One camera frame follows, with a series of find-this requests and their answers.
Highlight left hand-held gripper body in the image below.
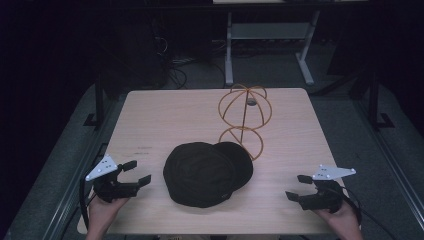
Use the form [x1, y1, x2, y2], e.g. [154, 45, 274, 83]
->
[85, 154, 141, 204]

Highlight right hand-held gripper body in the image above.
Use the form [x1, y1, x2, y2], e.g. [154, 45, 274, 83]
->
[299, 164, 357, 215]

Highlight black cap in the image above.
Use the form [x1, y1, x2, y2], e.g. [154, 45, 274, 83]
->
[162, 141, 254, 209]

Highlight orange wire hat stand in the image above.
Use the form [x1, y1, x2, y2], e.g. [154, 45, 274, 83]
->
[217, 83, 273, 162]

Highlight person's left hand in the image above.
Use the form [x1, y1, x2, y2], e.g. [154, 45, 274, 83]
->
[86, 195, 130, 232]

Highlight person's right hand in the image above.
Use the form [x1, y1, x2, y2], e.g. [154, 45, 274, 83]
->
[314, 201, 364, 235]

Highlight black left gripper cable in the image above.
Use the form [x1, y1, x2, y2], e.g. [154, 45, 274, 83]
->
[78, 176, 98, 232]

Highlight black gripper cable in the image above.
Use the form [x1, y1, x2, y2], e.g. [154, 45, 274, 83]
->
[339, 191, 399, 240]
[78, 176, 98, 232]

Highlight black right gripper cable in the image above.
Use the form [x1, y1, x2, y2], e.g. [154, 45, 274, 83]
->
[339, 191, 399, 240]

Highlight grey metal frame rail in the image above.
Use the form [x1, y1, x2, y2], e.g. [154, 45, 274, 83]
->
[41, 96, 118, 240]
[351, 98, 424, 231]

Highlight black metal stand post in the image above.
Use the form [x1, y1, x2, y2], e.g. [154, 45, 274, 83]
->
[366, 64, 396, 130]
[83, 73, 105, 128]

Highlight black floor cables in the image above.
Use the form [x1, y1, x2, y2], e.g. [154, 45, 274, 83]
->
[151, 34, 228, 90]

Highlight white metal table frame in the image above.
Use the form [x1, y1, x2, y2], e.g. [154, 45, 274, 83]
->
[224, 10, 322, 87]

